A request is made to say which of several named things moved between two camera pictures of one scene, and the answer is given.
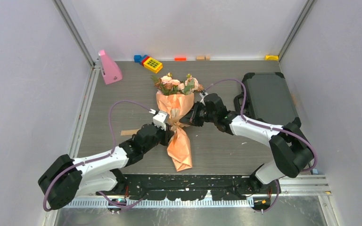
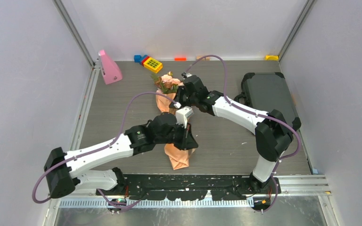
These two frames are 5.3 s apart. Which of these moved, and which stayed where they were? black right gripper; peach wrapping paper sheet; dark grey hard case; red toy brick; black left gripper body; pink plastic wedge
Moved: black left gripper body; black right gripper
Stayed: red toy brick; pink plastic wedge; peach wrapping paper sheet; dark grey hard case
